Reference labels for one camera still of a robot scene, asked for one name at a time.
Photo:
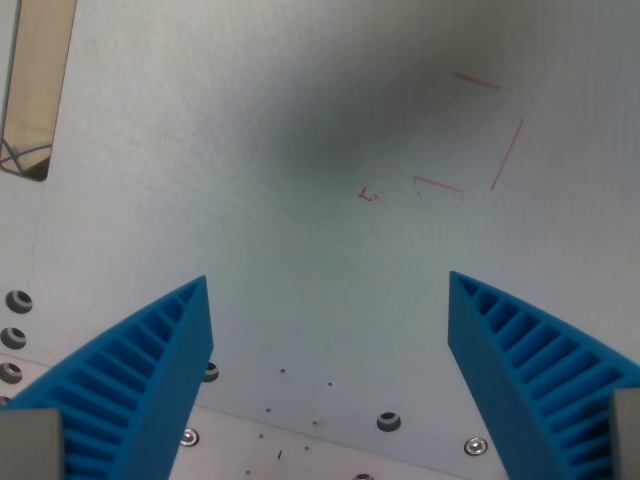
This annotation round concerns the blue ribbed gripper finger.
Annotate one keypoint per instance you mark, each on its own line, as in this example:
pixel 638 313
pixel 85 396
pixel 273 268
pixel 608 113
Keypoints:
pixel 505 370
pixel 150 370

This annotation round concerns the silver flat-head screw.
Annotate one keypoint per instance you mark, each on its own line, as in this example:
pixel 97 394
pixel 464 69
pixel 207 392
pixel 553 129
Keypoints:
pixel 475 445
pixel 189 437

